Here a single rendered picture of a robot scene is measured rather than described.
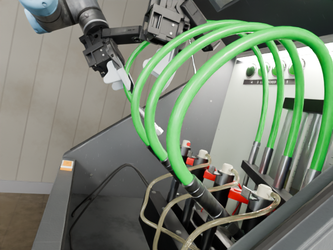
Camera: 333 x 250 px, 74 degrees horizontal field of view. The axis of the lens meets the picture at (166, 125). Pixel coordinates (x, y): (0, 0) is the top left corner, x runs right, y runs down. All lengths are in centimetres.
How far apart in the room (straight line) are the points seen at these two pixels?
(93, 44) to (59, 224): 42
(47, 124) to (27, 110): 21
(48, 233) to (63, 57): 209
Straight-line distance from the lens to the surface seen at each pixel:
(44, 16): 63
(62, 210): 50
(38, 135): 248
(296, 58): 43
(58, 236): 43
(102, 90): 243
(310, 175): 37
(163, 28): 46
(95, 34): 68
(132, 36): 63
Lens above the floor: 120
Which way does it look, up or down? 5 degrees down
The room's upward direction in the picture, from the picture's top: 14 degrees clockwise
